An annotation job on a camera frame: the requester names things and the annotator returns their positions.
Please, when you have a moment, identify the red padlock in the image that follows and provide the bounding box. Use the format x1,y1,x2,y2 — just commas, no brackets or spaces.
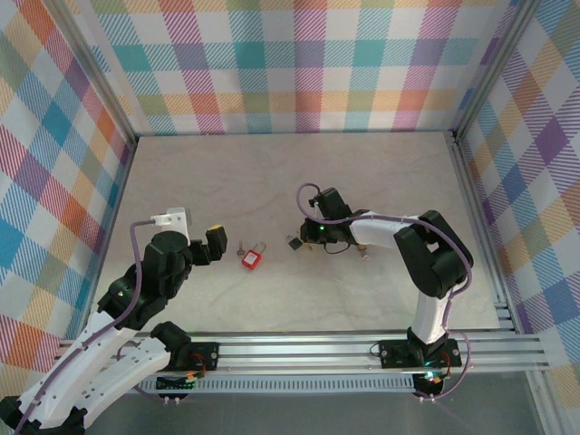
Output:
241,242,267,272

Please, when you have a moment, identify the aluminium base beam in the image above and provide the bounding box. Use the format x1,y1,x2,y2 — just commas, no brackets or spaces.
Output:
58,329,550,375

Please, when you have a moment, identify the grey metal panel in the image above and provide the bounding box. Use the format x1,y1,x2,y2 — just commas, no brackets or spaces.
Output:
85,391,545,435

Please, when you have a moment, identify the thin black wire loop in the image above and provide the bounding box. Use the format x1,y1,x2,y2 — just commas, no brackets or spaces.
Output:
323,237,352,256

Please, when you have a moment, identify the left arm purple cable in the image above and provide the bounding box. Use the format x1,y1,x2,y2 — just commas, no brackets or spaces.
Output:
15,219,167,435

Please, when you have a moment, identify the aluminium side rail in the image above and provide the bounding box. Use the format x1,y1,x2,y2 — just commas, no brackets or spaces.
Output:
445,130,517,334
92,135,140,336

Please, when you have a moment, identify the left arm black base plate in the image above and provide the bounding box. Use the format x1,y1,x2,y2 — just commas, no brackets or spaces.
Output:
171,342,221,373

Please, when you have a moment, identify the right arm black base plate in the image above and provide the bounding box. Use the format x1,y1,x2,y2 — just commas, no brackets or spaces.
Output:
378,338,463,369

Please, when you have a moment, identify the grey slotted cable duct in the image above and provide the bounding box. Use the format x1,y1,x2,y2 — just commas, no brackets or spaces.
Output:
135,378,416,394

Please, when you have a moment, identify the aluminium frame post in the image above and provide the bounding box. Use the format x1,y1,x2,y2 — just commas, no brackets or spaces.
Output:
450,0,544,141
53,0,138,153

